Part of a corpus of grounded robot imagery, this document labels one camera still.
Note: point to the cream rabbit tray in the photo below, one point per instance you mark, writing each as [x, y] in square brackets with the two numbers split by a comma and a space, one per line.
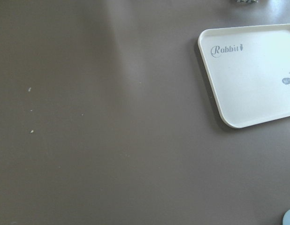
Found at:
[249, 72]

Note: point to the light blue plastic cup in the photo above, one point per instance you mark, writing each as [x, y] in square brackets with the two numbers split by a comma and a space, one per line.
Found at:
[286, 218]

